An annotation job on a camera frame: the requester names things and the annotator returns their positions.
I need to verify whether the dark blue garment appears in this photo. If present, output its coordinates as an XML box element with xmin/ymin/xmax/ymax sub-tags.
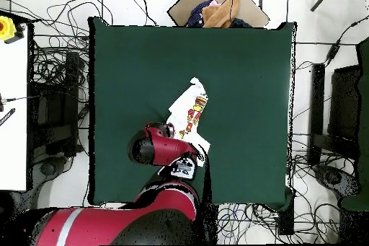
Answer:
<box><xmin>230</xmin><ymin>17</ymin><xmax>253</xmax><ymax>29</ymax></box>

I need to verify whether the dark green table cloth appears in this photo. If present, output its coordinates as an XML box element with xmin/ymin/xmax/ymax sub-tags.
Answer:
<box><xmin>87</xmin><ymin>16</ymin><xmax>298</xmax><ymax>212</ymax></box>

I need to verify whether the cardboard box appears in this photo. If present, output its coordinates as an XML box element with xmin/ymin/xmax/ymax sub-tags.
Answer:
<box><xmin>166</xmin><ymin>0</ymin><xmax>271</xmax><ymax>29</ymax></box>

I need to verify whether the black connector with wire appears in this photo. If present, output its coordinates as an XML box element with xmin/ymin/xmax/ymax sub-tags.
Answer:
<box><xmin>0</xmin><ymin>92</ymin><xmax>38</xmax><ymax>113</ymax></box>

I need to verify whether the black box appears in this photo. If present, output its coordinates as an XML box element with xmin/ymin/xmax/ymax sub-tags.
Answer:
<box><xmin>277</xmin><ymin>199</ymin><xmax>295</xmax><ymax>236</ymax></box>

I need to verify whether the yellow emergency stop button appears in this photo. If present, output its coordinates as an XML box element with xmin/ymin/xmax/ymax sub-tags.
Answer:
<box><xmin>0</xmin><ymin>15</ymin><xmax>17</xmax><ymax>42</ymax></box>

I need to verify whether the blue dotted garment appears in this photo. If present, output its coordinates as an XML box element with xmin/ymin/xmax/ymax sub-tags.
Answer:
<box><xmin>185</xmin><ymin>0</ymin><xmax>213</xmax><ymax>27</ymax></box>

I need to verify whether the white table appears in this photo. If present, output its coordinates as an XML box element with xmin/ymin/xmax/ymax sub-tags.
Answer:
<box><xmin>0</xmin><ymin>23</ymin><xmax>30</xmax><ymax>192</ymax></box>

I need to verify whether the black ribbed strip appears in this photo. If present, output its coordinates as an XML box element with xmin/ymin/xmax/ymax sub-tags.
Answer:
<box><xmin>0</xmin><ymin>107</ymin><xmax>17</xmax><ymax>127</ymax></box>

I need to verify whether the black cable tangle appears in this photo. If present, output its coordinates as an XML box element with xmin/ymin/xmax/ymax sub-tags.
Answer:
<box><xmin>289</xmin><ymin>130</ymin><xmax>358</xmax><ymax>244</ymax></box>
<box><xmin>28</xmin><ymin>0</ymin><xmax>159</xmax><ymax>105</ymax></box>
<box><xmin>215</xmin><ymin>202</ymin><xmax>279</xmax><ymax>244</ymax></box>

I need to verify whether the orange towel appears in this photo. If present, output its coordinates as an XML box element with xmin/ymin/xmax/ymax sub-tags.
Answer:
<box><xmin>201</xmin><ymin>0</ymin><xmax>241</xmax><ymax>29</ymax></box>

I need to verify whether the black adapter cable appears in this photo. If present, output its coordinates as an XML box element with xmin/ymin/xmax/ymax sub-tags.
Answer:
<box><xmin>324</xmin><ymin>14</ymin><xmax>369</xmax><ymax>65</ymax></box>

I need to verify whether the white printed t-shirt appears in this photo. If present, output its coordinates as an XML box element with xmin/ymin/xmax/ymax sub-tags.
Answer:
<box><xmin>166</xmin><ymin>76</ymin><xmax>211</xmax><ymax>168</ymax></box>

